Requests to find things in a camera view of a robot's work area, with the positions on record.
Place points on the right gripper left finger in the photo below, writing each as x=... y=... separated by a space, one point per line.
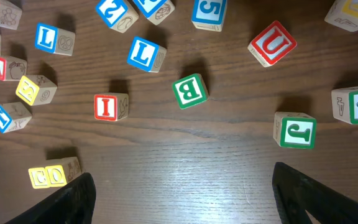
x=73 y=203

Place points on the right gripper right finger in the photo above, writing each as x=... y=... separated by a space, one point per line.
x=298 y=196

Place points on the yellow letter O block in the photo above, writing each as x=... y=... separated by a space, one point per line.
x=62 y=171

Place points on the yellow letter C block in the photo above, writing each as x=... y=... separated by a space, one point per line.
x=39 y=178

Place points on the blue letter L block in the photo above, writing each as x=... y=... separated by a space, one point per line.
x=54 y=40

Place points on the green letter J block right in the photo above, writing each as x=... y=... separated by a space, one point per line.
x=294 y=130

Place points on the red letter I block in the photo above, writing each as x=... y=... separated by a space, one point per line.
x=111 y=106

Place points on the green number 4 block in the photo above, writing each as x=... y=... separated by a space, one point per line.
x=345 y=104

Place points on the blue letter T block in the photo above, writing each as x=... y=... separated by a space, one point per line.
x=13 y=117

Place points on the yellow block centre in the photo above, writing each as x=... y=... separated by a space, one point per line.
x=36 y=90

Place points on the green letter B block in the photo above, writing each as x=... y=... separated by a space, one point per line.
x=190 y=91

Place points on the red letter U block right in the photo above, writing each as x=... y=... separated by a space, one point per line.
x=272 y=44

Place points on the red letter u block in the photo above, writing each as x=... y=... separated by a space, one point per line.
x=272 y=44
x=10 y=15

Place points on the red letter A block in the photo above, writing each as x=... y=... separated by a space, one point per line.
x=12 y=68

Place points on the blue number 1 block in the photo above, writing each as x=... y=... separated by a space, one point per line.
x=146 y=55

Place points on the yellow letter X block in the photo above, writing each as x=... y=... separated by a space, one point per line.
x=344 y=14

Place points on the blue number 2 block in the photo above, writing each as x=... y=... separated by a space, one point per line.
x=119 y=15

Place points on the blue number 5 block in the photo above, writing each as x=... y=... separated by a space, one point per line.
x=209 y=14

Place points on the red letter U block left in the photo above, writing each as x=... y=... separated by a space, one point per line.
x=10 y=15

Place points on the blue letter P block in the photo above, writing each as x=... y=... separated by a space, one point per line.
x=155 y=10

